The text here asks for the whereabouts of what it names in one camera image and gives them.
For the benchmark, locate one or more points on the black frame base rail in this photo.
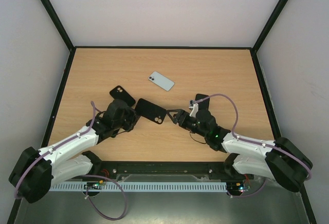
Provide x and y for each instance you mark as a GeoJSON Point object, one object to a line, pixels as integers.
{"type": "Point", "coordinates": [164, 168]}

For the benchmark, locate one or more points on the light blue phone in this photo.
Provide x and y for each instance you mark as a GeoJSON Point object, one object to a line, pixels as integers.
{"type": "Point", "coordinates": [161, 81]}

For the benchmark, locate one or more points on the white slotted cable duct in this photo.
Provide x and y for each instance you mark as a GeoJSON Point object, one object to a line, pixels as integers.
{"type": "Point", "coordinates": [75, 186]}

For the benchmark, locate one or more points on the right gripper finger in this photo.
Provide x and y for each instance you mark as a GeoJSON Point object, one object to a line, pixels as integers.
{"type": "Point", "coordinates": [175, 111]}
{"type": "Point", "coordinates": [174, 118]}

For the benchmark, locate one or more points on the black case top left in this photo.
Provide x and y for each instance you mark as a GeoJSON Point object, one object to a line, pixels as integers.
{"type": "Point", "coordinates": [120, 93]}

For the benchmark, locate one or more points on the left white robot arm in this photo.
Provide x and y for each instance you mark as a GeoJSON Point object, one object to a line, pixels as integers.
{"type": "Point", "coordinates": [36, 171]}

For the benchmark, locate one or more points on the black phone screen up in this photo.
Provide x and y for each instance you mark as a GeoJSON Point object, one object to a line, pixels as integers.
{"type": "Point", "coordinates": [204, 105]}

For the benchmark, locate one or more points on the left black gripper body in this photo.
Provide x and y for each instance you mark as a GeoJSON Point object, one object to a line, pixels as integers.
{"type": "Point", "coordinates": [128, 122]}

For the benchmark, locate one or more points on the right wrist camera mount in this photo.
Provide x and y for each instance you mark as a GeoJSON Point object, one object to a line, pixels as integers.
{"type": "Point", "coordinates": [193, 107]}

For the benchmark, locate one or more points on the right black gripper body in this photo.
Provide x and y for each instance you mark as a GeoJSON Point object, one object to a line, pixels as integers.
{"type": "Point", "coordinates": [180, 118]}

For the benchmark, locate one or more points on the black case with camera holes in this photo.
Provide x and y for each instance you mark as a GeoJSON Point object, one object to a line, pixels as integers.
{"type": "Point", "coordinates": [150, 111]}

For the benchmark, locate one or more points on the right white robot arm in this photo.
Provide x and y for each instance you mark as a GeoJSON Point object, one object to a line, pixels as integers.
{"type": "Point", "coordinates": [278, 160]}

